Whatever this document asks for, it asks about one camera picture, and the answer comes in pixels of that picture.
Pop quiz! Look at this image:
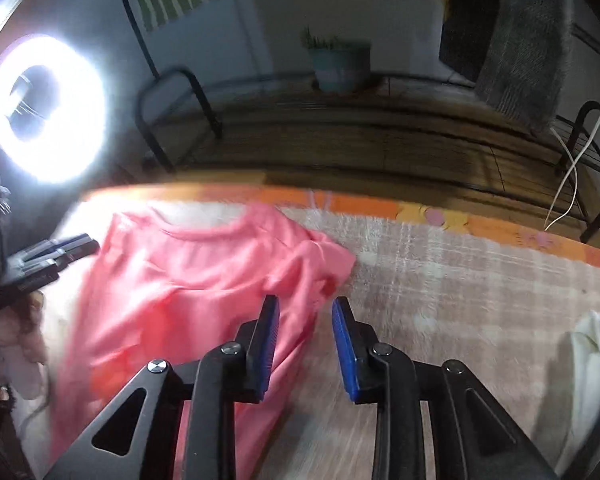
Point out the pink t-shirt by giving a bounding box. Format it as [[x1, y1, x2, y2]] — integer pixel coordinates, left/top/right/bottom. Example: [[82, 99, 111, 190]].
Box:
[[50, 204, 355, 479]]

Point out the black metal clothes rack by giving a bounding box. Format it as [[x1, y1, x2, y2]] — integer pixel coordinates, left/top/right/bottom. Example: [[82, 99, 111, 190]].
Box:
[[133, 24, 600, 245]]

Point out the left gloved hand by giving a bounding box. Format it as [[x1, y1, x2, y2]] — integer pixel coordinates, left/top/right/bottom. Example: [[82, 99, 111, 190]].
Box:
[[0, 292, 48, 400]]

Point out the plaid beige blanket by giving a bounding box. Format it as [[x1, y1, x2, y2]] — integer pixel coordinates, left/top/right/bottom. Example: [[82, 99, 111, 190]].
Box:
[[256, 208, 600, 479]]

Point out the white folded garment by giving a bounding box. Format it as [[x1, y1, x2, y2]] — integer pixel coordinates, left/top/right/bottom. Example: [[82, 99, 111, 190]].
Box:
[[556, 311, 600, 474]]

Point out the orange floral bed sheet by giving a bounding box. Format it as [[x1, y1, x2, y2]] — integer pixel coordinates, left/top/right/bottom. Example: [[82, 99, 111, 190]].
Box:
[[85, 182, 600, 268]]

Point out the potted green plant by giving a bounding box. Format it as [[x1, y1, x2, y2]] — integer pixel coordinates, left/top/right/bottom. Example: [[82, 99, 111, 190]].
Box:
[[300, 27, 372, 93]]

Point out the grey plaid coat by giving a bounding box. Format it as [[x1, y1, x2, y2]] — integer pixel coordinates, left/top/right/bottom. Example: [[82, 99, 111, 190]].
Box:
[[476, 0, 573, 132]]

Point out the black hanging jacket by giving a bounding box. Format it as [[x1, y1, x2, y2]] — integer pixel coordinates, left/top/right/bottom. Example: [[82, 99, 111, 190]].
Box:
[[439, 0, 501, 82]]

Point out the bright ring light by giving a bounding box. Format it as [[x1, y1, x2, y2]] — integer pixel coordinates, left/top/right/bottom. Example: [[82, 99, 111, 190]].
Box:
[[0, 35, 107, 184]]

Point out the white lamp cable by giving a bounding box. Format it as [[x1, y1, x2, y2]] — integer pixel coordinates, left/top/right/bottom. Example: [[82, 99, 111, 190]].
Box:
[[543, 79, 600, 233]]

